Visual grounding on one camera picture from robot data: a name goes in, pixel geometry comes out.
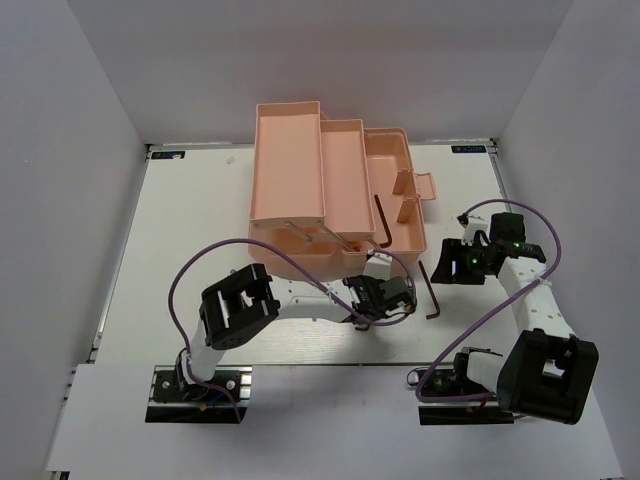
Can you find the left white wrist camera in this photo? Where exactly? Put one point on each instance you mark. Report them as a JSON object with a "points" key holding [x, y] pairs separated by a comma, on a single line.
{"points": [[378, 266]]}

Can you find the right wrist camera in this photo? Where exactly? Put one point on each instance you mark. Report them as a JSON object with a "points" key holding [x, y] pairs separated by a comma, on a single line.
{"points": [[503, 226]]}

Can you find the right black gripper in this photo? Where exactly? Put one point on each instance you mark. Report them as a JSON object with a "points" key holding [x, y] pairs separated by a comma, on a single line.
{"points": [[453, 250]]}

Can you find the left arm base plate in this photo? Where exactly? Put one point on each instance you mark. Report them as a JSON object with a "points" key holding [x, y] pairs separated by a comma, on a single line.
{"points": [[169, 403]]}

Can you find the pink plastic toolbox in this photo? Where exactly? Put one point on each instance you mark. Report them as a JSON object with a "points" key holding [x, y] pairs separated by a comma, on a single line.
{"points": [[314, 179]]}

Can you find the medium brown hex key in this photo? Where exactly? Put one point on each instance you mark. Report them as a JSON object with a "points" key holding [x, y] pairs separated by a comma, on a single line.
{"points": [[437, 310]]}

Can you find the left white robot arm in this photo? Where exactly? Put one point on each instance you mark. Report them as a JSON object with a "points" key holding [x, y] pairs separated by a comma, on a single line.
{"points": [[237, 308]]}

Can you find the large brown hex key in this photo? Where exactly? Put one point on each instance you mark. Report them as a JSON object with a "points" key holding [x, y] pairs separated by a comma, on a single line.
{"points": [[389, 238]]}

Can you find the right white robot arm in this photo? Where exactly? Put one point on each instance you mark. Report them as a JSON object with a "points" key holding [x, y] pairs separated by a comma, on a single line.
{"points": [[549, 371]]}

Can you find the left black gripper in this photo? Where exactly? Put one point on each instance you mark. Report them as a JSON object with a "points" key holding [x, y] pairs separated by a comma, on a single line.
{"points": [[368, 281]]}

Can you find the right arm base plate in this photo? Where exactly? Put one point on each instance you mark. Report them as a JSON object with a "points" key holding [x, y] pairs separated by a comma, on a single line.
{"points": [[459, 403]]}

